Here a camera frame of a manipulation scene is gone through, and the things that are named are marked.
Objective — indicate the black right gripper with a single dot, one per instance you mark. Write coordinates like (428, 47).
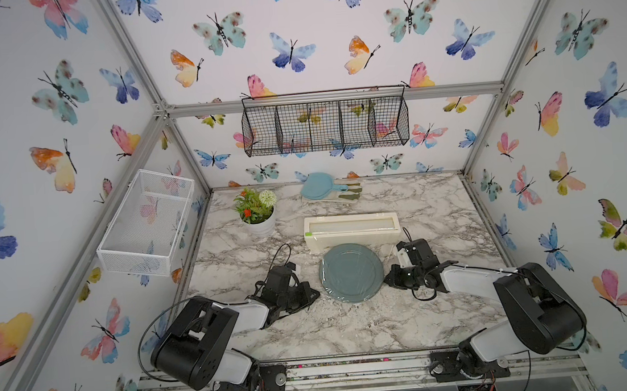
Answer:
(393, 280)

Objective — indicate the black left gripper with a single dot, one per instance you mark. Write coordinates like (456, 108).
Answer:
(305, 300)

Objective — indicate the cream plastic wrap dispenser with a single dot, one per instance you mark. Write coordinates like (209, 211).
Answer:
(373, 229)

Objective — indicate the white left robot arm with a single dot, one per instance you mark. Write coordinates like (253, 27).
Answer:
(195, 348)

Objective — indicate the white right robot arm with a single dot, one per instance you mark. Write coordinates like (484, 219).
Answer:
(541, 316)

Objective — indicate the white pot with plant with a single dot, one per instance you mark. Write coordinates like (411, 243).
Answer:
(256, 209)

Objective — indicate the light blue dustpan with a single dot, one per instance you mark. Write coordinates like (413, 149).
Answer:
(319, 185)

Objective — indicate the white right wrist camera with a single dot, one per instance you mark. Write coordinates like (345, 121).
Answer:
(404, 258)

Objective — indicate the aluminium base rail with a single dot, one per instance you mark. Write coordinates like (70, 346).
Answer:
(393, 371)

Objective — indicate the black wire wall basket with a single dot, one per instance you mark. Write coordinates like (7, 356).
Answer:
(349, 119)

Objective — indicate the white mesh wall basket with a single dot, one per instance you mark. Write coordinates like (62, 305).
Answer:
(145, 232)

